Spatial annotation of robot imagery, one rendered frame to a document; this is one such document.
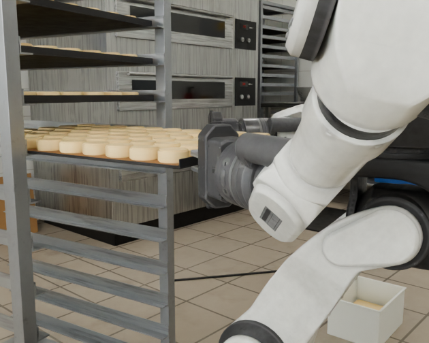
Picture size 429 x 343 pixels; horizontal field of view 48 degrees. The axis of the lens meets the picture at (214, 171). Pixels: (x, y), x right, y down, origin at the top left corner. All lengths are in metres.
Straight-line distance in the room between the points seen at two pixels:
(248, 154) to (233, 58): 3.30
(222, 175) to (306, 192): 0.18
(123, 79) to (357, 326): 1.92
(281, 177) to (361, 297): 1.91
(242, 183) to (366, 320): 1.51
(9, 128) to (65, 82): 2.48
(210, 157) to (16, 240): 0.43
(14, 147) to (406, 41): 0.74
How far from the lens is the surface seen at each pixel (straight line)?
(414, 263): 0.76
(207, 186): 0.68
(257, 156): 0.53
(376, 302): 2.32
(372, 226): 0.73
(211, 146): 0.66
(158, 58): 1.25
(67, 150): 0.90
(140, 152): 0.79
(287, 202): 0.45
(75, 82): 3.28
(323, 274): 0.79
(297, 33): 0.30
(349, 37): 0.30
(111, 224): 1.41
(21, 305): 0.99
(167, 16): 1.26
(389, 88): 0.31
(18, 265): 0.97
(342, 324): 2.08
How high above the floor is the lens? 0.97
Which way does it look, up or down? 9 degrees down
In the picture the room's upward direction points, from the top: straight up
